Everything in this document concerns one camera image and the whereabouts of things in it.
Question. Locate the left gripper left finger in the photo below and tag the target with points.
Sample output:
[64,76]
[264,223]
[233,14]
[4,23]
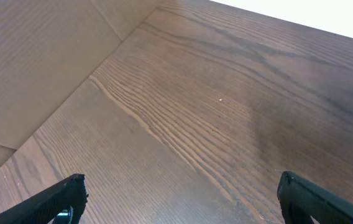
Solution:
[63,202]

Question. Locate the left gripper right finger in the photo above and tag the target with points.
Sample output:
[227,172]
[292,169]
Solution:
[302,201]

